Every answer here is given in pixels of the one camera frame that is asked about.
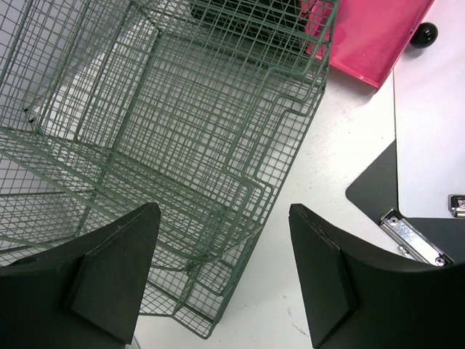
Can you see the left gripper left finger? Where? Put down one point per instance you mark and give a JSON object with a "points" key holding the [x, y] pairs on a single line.
{"points": [[85, 293]]}

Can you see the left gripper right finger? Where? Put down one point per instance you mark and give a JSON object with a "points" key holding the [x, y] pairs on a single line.
{"points": [[358, 295]]}

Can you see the black clipboard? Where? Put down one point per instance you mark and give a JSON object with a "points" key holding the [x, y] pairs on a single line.
{"points": [[375, 192]]}

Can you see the white clipboard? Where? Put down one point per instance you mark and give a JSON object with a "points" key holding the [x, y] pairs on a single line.
{"points": [[429, 117]]}

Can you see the pink drawer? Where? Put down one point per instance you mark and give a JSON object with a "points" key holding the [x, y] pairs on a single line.
{"points": [[367, 37]]}

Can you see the black drawer cabinet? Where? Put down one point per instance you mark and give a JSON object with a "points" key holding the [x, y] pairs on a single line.
{"points": [[276, 23]]}

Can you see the green wire mesh organizer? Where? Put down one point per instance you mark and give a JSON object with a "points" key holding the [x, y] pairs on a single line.
{"points": [[107, 105]]}

